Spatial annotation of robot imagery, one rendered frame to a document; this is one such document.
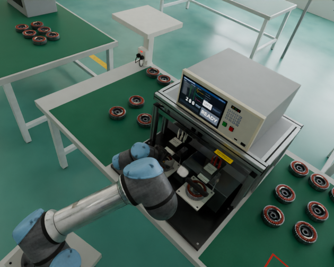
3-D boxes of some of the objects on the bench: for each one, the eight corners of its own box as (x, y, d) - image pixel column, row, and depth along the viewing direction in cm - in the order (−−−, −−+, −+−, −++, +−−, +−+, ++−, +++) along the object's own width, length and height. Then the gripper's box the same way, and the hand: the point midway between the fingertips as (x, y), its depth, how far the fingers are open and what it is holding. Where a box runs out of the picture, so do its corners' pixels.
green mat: (328, 387, 92) (329, 387, 92) (198, 258, 117) (198, 258, 117) (383, 217, 145) (383, 217, 145) (285, 153, 171) (285, 153, 170)
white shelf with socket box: (143, 91, 198) (148, 34, 165) (113, 70, 213) (111, 13, 181) (174, 76, 218) (183, 22, 185) (143, 57, 233) (147, 4, 200)
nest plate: (196, 211, 131) (197, 210, 130) (175, 192, 137) (175, 190, 136) (214, 194, 140) (214, 192, 139) (193, 176, 146) (193, 175, 145)
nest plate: (163, 181, 141) (163, 179, 140) (144, 164, 147) (144, 163, 146) (181, 166, 150) (181, 165, 149) (162, 151, 156) (163, 150, 155)
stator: (154, 128, 172) (154, 124, 169) (137, 127, 170) (137, 124, 167) (152, 116, 179) (152, 112, 176) (136, 116, 177) (136, 112, 175)
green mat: (105, 167, 146) (105, 166, 145) (48, 110, 171) (48, 110, 171) (205, 101, 199) (205, 101, 199) (150, 66, 224) (150, 65, 224)
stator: (265, 228, 131) (268, 225, 129) (257, 208, 139) (260, 205, 136) (285, 227, 133) (288, 224, 131) (276, 207, 141) (279, 204, 138)
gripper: (171, 157, 125) (184, 161, 143) (145, 135, 132) (160, 142, 151) (160, 171, 125) (174, 174, 143) (135, 149, 133) (151, 154, 151)
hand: (164, 162), depth 147 cm, fingers closed on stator, 13 cm apart
